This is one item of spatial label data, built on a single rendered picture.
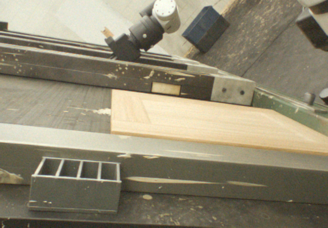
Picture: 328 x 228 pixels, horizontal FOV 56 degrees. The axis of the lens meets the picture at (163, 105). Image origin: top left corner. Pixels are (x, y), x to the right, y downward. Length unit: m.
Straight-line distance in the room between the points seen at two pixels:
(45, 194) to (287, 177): 0.24
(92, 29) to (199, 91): 3.69
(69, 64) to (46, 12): 5.21
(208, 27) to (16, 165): 4.70
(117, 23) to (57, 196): 4.21
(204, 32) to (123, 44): 4.02
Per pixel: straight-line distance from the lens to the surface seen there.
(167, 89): 0.85
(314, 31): 0.37
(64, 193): 0.27
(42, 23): 6.06
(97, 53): 1.15
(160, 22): 0.94
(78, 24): 4.50
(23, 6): 6.14
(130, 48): 0.94
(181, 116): 0.57
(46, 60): 0.84
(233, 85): 0.89
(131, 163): 0.30
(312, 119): 0.70
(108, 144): 0.31
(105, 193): 0.26
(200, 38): 4.90
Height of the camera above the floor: 1.32
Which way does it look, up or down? 15 degrees down
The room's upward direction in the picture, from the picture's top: 52 degrees counter-clockwise
